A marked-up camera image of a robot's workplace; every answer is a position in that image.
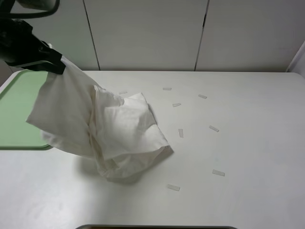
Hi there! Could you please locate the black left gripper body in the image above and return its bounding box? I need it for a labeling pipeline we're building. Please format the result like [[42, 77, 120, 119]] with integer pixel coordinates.
[[4, 42, 50, 71]]

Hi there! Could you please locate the green plastic tray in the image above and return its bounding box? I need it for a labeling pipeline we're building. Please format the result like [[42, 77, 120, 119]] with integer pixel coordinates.
[[0, 70, 51, 150]]

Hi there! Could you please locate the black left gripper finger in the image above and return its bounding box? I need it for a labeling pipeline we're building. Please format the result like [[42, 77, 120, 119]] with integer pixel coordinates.
[[45, 49, 66, 74]]

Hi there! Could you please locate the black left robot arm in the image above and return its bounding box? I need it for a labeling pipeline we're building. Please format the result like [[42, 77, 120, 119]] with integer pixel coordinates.
[[0, 19, 66, 74]]

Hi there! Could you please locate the white short sleeve shirt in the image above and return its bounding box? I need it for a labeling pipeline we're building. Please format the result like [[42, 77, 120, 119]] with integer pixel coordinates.
[[27, 57, 173, 182]]

